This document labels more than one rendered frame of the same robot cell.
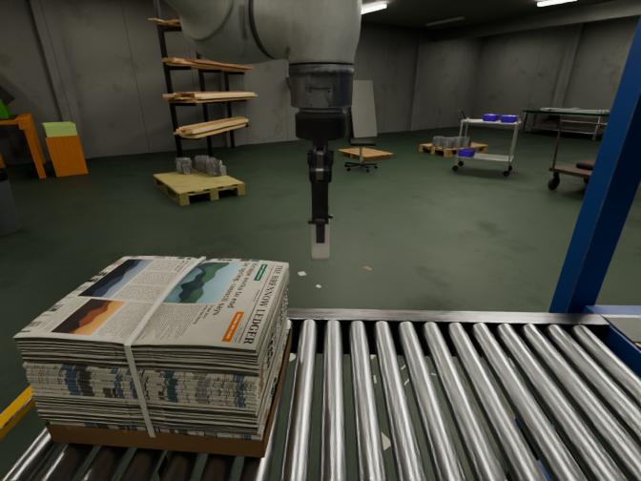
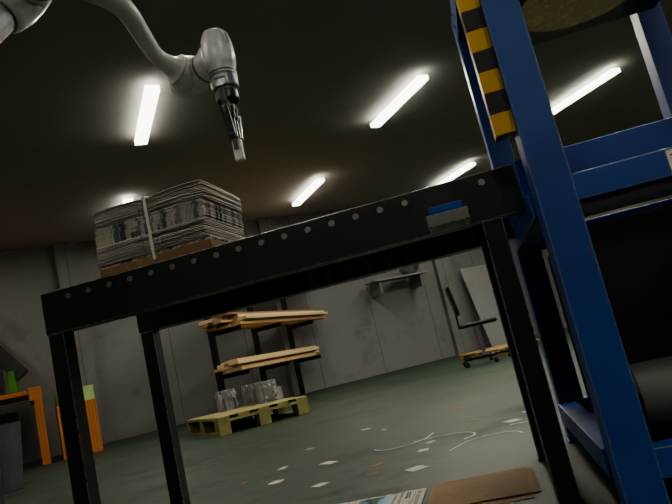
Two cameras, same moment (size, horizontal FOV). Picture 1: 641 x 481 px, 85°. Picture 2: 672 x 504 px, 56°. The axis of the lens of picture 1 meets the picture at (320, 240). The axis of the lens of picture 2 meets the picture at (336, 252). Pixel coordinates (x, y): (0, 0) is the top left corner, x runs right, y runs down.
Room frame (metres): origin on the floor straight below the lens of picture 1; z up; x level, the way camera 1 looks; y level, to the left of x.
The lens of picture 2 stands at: (-1.31, -0.53, 0.44)
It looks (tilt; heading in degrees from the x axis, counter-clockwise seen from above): 9 degrees up; 9
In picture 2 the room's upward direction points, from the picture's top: 13 degrees counter-clockwise
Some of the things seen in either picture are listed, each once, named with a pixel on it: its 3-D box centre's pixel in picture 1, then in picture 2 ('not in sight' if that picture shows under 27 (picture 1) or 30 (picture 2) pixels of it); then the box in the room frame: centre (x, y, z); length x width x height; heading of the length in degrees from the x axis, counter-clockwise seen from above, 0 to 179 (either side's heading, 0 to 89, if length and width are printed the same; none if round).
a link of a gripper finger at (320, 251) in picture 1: (320, 240); (238, 149); (0.53, 0.00, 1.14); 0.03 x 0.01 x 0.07; 88
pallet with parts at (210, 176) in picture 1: (196, 177); (242, 405); (5.03, 1.80, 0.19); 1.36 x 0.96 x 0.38; 34
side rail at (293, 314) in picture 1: (354, 331); (313, 272); (0.80, -0.10, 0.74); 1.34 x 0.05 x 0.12; 88
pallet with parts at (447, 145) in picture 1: (453, 143); not in sight; (8.33, -3.09, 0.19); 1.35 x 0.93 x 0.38; 122
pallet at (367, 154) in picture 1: (363, 154); (498, 350); (7.79, -0.96, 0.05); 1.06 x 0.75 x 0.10; 34
